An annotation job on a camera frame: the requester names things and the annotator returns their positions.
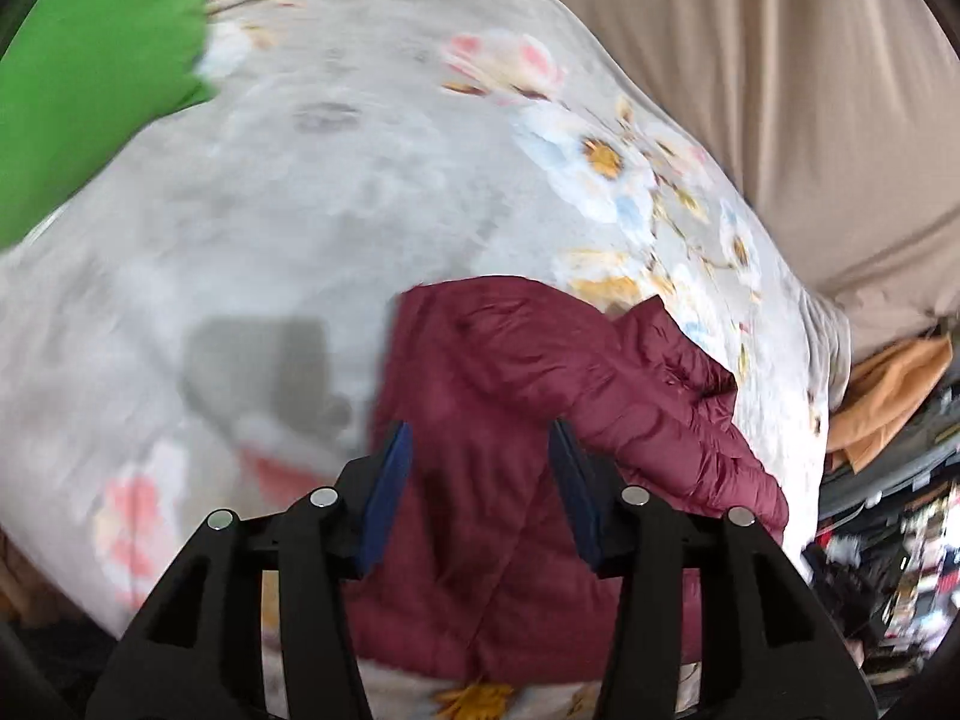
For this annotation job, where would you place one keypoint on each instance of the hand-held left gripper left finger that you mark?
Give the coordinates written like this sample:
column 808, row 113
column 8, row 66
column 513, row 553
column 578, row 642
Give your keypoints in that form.
column 386, row 495

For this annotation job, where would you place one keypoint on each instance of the green cushion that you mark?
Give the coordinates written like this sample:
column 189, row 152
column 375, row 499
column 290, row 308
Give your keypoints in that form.
column 90, row 75

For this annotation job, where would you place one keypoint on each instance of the maroon quilted puffer jacket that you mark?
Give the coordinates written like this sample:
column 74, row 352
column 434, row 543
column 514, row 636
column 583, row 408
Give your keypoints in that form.
column 487, row 390

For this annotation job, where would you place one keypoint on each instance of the orange cloth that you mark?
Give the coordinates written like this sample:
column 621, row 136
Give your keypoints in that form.
column 885, row 397

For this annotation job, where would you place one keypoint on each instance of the blurred dark clutter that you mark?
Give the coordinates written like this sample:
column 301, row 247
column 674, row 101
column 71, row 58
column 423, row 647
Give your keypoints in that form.
column 900, row 555

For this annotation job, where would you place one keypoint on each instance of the floral grey blanket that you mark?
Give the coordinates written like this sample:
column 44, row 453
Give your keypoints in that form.
column 300, row 202

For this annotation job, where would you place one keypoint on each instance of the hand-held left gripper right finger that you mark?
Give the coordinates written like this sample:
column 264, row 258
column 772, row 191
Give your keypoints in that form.
column 574, row 495

